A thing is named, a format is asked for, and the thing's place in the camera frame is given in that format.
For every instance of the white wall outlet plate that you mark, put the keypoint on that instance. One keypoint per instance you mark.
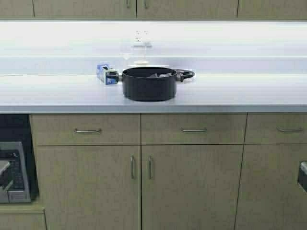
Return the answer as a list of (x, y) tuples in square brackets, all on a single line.
[(141, 39)]

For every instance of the crumpled bag inside pot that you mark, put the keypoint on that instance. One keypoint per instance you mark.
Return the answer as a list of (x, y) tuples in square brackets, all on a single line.
[(160, 75)]

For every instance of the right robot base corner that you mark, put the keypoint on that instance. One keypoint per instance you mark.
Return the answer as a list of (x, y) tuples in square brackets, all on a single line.
[(302, 175)]

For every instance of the cabinet door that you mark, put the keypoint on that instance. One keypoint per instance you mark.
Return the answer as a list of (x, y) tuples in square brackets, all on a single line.
[(270, 197), (187, 9), (85, 9), (193, 187), (89, 187)]

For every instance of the right wooden drawer front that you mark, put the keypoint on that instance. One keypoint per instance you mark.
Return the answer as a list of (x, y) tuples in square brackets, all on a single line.
[(262, 128)]

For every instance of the cream ceramic mug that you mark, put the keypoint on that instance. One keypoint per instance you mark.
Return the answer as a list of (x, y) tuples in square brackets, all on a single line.
[(141, 63)]

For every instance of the left wooden drawer front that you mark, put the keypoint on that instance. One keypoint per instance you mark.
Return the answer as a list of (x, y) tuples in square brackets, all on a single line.
[(73, 130)]

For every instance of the black cooking pot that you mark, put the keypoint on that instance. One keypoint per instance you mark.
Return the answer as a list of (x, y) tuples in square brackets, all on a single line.
[(136, 86)]

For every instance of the right drawer metal handle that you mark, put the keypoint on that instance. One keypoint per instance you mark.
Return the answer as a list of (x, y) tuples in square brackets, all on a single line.
[(290, 129)]

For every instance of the clear wine glass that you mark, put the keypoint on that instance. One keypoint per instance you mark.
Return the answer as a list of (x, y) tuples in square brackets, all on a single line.
[(125, 52)]

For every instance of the middle wooden drawer front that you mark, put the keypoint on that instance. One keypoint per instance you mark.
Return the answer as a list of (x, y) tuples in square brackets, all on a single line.
[(162, 129)]

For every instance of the left door metal handle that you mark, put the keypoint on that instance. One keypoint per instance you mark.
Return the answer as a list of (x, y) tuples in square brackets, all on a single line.
[(132, 173)]

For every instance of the wooden drawer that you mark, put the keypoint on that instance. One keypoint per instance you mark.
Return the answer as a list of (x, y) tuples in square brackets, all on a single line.
[(262, 128), (162, 129), (73, 130)]

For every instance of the left drawer metal handle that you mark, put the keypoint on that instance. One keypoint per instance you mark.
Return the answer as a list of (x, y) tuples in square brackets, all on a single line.
[(87, 131)]

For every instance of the right door metal handle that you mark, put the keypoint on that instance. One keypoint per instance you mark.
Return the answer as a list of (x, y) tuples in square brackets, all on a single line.
[(150, 162)]

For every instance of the door metal handle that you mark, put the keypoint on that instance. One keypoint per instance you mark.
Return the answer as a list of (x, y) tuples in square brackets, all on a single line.
[(132, 173), (150, 162)]

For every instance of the drawer metal handle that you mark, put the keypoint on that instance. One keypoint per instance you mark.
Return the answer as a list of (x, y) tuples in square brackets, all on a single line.
[(194, 130), (290, 129), (87, 131)]

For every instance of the middle drawer metal handle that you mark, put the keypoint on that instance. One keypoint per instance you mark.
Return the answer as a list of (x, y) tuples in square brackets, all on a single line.
[(194, 130)]

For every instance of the stainless microwave oven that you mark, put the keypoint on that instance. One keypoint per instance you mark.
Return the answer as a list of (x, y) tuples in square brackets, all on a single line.
[(19, 192)]

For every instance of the blue Ziploc box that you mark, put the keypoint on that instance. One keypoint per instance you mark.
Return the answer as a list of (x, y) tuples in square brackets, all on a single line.
[(107, 74)]

